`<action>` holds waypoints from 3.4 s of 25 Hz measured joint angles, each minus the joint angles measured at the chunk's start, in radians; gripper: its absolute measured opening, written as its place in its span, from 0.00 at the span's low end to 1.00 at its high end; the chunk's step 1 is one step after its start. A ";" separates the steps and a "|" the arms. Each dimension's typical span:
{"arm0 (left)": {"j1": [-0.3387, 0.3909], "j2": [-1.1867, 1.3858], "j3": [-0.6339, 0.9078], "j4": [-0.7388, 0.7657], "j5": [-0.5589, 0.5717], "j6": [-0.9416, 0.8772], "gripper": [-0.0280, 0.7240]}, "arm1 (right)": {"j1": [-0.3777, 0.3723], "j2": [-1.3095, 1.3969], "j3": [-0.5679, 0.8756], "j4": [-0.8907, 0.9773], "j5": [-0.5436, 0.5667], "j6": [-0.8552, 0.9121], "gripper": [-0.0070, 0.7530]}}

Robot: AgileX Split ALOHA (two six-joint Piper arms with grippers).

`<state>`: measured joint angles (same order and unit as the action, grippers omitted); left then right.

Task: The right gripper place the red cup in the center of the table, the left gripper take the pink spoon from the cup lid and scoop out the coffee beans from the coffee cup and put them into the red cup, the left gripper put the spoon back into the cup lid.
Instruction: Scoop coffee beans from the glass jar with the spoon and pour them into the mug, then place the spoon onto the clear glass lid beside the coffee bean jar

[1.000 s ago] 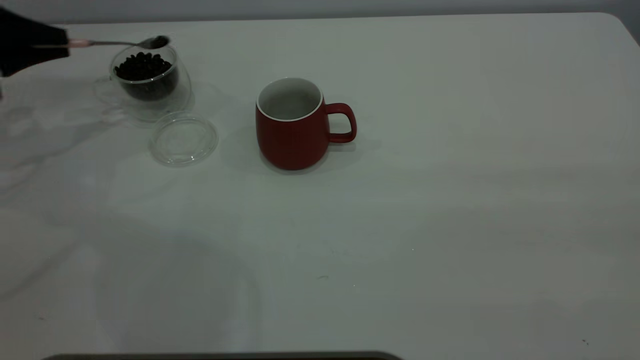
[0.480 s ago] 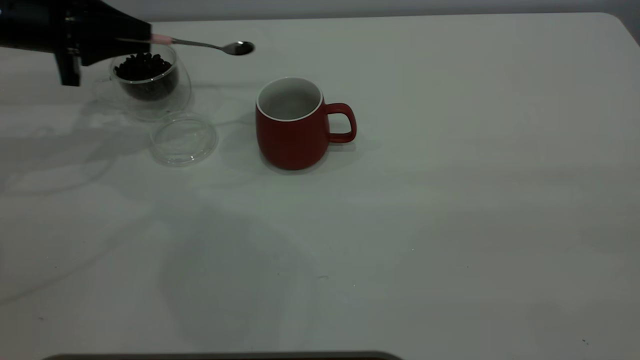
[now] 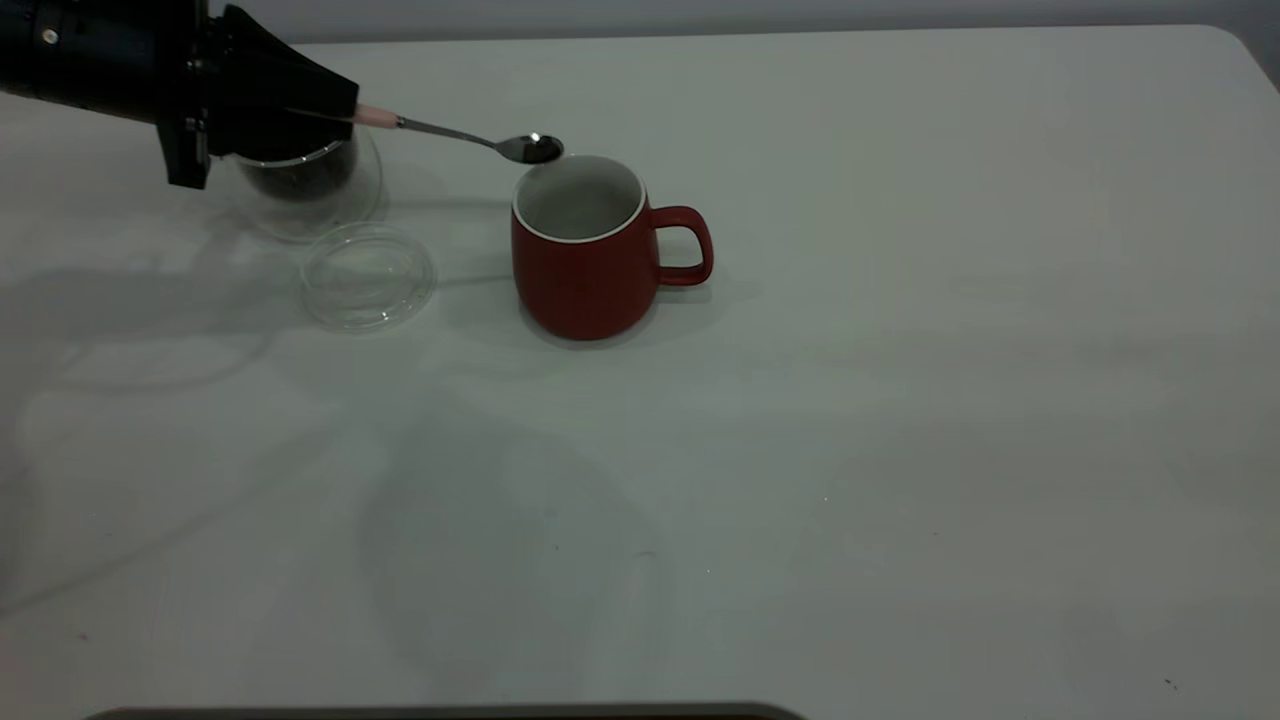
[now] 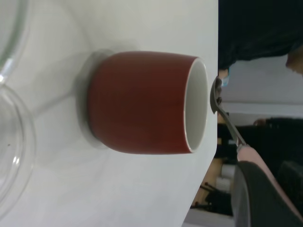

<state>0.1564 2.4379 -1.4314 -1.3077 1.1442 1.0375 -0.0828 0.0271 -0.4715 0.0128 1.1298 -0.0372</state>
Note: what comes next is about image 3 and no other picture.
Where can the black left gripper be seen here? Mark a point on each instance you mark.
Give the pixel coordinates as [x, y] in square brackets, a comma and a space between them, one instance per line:
[100, 55]

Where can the red ceramic mug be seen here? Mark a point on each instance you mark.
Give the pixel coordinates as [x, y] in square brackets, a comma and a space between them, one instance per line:
[590, 285]

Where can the dark coffee beans pile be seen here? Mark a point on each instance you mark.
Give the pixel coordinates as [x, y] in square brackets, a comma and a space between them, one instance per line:
[300, 180]

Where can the clear glass cup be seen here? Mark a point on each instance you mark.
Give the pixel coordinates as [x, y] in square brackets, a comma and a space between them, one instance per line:
[310, 210]

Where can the clear glass lid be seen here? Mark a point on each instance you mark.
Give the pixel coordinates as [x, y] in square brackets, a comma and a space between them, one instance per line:
[365, 285]

